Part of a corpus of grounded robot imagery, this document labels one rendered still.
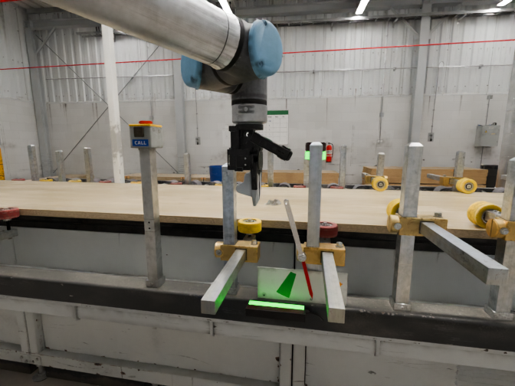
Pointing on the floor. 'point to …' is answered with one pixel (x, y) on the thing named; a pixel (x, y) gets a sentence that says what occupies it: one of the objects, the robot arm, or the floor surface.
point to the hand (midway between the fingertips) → (257, 201)
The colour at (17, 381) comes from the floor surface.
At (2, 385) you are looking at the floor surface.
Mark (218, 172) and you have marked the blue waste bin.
